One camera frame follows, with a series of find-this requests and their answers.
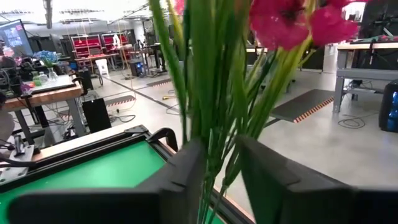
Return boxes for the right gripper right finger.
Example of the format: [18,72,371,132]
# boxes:
[238,136,301,224]

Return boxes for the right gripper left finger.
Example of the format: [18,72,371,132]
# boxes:
[136,138,206,224]

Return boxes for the red artificial flower bunch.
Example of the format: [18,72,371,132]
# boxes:
[148,0,369,224]

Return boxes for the small glass vase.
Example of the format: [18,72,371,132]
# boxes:
[46,66,58,83]

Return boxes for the black striped floor mat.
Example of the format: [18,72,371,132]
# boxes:
[146,78,173,88]
[104,95,137,108]
[269,89,335,124]

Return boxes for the black computer case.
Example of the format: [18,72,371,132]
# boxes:
[81,98,113,134]

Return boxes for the white stool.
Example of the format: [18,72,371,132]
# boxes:
[95,58,111,77]

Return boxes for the black computer tower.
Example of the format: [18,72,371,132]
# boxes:
[378,79,398,133]

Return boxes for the grey metal table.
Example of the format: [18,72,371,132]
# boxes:
[332,42,398,114]

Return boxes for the red shelf rack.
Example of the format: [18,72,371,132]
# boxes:
[101,32,130,54]
[70,34,103,68]

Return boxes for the wooden workbench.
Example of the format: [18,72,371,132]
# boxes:
[0,73,87,147]

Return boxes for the blue flower bouquet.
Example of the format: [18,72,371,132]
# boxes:
[32,50,62,68]

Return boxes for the lit monitor screen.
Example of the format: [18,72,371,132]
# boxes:
[0,19,34,58]

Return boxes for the black clamp handle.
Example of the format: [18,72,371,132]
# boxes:
[146,126,180,153]

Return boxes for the black corner bracket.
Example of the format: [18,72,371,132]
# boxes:
[123,124,150,136]

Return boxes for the black floor cable coil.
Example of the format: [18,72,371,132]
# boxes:
[337,112,381,129]

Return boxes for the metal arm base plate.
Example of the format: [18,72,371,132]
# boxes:
[0,134,35,185]

